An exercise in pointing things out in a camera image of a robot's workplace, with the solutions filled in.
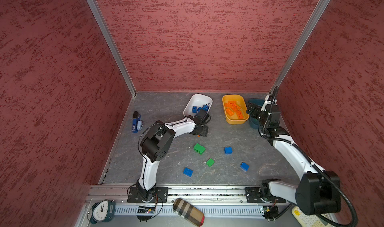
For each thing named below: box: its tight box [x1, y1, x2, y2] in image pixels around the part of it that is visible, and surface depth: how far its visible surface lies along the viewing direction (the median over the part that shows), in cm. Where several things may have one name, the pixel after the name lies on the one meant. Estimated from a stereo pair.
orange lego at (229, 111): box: [225, 107, 234, 117], surface depth 109 cm
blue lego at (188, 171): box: [182, 167, 194, 178], surface depth 81 cm
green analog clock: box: [90, 199, 116, 225], surface depth 67 cm
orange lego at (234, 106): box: [231, 103, 242, 111], surface depth 112 cm
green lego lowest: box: [206, 158, 215, 167], surface depth 86 cm
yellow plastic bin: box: [222, 94, 250, 125], surface depth 112 cm
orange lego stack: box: [236, 110, 244, 119], surface depth 106 cm
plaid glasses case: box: [172, 198, 205, 227], surface depth 68 cm
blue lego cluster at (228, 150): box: [224, 147, 233, 155], surface depth 91 cm
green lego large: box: [193, 142, 207, 155], surface depth 89 cm
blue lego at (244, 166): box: [240, 161, 250, 172], surface depth 86 cm
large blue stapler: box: [132, 111, 142, 133], surface depth 99 cm
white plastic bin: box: [183, 93, 213, 118], surface depth 112 cm
